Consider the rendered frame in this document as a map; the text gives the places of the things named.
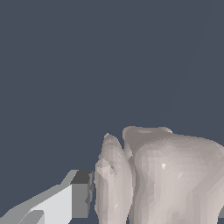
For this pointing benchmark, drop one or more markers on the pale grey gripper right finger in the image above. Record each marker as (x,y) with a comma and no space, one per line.
(221,214)

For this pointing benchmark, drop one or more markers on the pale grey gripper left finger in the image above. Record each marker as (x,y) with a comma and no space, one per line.
(55,201)

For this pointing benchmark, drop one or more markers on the pale pinkish lumpy object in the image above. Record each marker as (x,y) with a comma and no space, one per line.
(163,180)

